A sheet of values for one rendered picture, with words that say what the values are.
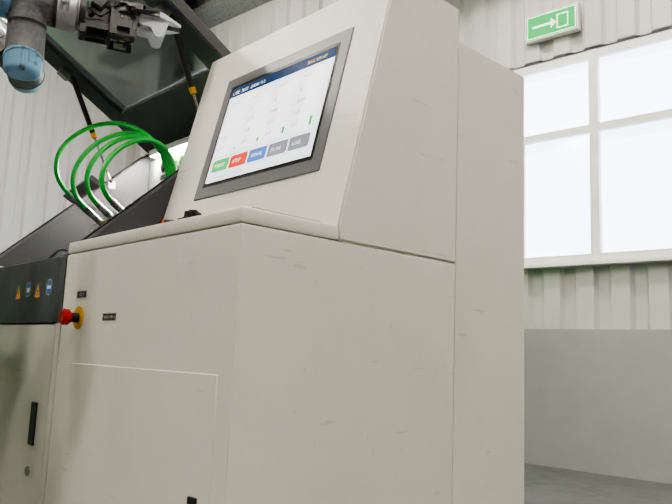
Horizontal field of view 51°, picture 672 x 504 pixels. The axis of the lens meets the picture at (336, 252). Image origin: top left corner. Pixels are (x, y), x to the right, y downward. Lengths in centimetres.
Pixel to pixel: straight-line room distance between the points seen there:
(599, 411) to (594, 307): 73
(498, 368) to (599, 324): 376
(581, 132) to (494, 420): 418
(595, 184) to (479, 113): 384
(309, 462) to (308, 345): 20
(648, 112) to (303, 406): 463
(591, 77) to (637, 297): 169
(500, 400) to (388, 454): 39
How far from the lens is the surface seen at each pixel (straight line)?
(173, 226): 135
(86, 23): 164
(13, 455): 198
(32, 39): 160
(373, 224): 138
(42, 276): 190
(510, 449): 175
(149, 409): 136
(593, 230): 546
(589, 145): 562
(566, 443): 549
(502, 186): 175
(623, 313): 533
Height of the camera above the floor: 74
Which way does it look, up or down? 8 degrees up
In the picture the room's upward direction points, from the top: 2 degrees clockwise
